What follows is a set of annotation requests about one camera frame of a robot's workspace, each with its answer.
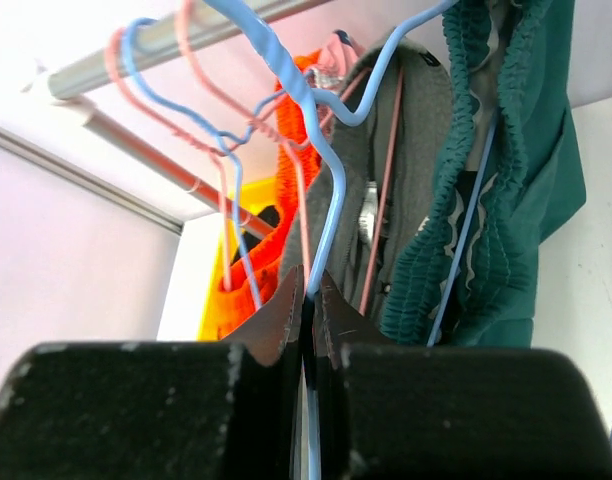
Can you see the pink patterned shorts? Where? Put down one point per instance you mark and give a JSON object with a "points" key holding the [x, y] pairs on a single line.
{"points": [[335, 60]]}

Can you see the grey shorts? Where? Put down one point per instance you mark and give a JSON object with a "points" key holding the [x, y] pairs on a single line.
{"points": [[389, 161]]}

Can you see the orange shorts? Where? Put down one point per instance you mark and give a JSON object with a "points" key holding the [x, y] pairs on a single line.
{"points": [[290, 124]]}

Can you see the yellow plastic tray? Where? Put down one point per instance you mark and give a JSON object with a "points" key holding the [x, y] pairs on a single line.
{"points": [[229, 301]]}

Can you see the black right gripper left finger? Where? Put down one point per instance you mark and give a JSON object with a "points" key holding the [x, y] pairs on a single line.
{"points": [[160, 410]]}

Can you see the teal shorts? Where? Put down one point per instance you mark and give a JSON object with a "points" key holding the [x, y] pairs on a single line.
{"points": [[507, 177]]}

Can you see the silver clothes rack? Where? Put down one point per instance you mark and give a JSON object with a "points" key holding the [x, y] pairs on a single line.
{"points": [[62, 91]]}

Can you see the black shorts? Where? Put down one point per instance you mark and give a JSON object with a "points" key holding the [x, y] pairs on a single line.
{"points": [[270, 215]]}

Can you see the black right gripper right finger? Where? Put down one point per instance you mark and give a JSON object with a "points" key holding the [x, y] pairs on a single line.
{"points": [[389, 411]]}

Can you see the pink hanger far left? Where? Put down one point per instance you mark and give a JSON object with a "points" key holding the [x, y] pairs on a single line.
{"points": [[229, 208]]}

